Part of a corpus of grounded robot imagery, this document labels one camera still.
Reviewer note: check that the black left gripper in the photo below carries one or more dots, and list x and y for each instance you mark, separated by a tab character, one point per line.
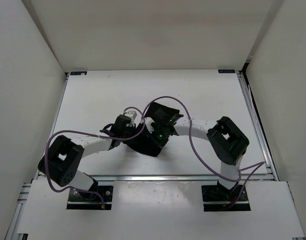
133	129

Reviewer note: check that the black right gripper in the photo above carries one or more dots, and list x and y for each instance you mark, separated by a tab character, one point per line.
160	143

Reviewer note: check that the black skirt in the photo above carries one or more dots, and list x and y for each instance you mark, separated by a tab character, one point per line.
144	143

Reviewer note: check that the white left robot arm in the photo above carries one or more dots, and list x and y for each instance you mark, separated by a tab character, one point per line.
62	158

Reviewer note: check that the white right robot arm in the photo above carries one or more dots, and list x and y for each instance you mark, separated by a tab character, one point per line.
227	140

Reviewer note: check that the blue label left corner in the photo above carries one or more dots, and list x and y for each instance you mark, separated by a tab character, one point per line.
78	73

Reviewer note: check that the blue label corner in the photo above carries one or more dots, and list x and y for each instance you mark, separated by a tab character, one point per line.
226	71
78	73

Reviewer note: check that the blue label right corner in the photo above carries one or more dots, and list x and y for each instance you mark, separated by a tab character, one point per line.
226	71

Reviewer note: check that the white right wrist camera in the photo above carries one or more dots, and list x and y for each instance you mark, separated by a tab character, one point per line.
148	125

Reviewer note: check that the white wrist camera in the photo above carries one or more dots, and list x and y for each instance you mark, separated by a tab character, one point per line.
132	114
148	125

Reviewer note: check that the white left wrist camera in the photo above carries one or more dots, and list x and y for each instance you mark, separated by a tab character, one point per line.
132	114

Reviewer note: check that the aluminium table edge rail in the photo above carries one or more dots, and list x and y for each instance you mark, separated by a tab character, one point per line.
159	178

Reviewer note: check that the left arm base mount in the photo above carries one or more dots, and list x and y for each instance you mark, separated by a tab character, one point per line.
80	201

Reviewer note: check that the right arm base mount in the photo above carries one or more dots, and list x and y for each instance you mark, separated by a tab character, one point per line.
217	198

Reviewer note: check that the aluminium right side rail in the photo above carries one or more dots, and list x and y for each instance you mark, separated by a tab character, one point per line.
259	132

